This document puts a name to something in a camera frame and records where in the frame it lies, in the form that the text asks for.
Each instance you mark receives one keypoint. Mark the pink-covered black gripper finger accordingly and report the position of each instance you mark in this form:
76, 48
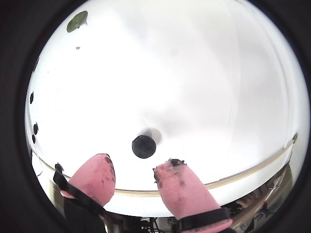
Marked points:
92, 179

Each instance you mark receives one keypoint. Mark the stained pink-covered gripper finger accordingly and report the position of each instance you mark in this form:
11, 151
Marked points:
187, 194

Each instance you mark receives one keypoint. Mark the large dark blueberry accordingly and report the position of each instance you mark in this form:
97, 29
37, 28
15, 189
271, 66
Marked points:
33, 138

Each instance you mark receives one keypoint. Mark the small green leaf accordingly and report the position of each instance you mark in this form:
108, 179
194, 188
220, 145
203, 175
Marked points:
77, 21

